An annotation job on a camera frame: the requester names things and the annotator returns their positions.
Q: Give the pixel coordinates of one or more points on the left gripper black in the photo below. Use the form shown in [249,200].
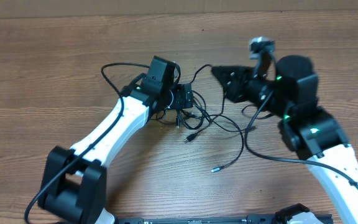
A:
[184,96]

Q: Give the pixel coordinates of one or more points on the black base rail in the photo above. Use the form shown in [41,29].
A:
[250,219]

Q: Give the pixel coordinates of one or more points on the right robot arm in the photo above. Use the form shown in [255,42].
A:
[306,128]

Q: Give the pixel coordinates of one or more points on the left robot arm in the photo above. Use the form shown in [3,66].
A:
[74,183]

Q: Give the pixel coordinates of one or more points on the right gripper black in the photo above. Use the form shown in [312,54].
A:
[236,89]

